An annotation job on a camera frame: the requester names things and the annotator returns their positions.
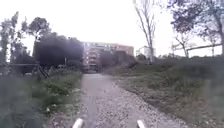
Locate bare tall tree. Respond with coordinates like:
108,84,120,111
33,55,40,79
132,0,158,64

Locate dark dense tree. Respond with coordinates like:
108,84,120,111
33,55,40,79
32,31,84,68

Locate overgrown grassy bank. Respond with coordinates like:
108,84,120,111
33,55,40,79
103,55,224,128

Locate leafy trees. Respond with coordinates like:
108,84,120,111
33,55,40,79
163,0,224,58

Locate red brick building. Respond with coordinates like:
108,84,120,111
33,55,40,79
81,41,135,72

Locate grass verge with weeds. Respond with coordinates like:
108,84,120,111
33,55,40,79
0,69,84,128

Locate row of trees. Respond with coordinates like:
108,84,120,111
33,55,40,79
0,11,52,66

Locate grey gravel path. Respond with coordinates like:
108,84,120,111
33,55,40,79
46,73,191,128

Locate robot's own part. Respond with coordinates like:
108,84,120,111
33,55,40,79
71,117,85,128
136,119,147,128

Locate pale railing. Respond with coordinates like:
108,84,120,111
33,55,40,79
171,42,224,54

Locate white building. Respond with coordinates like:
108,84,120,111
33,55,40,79
135,45,157,59

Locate dark bush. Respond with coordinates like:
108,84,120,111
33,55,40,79
98,49,137,69

